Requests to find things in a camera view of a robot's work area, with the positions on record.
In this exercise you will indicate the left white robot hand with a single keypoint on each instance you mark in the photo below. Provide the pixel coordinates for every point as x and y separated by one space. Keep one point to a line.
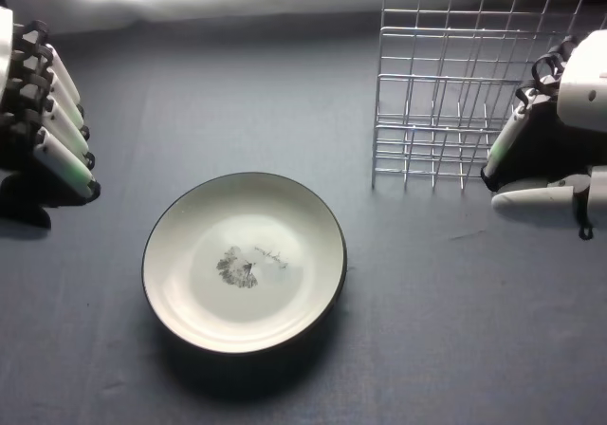
61 159

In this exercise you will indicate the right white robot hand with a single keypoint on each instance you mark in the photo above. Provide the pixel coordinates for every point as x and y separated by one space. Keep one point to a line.
583 93

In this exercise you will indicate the grey table cloth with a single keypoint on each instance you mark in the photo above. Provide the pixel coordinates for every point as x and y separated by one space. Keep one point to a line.
427 325

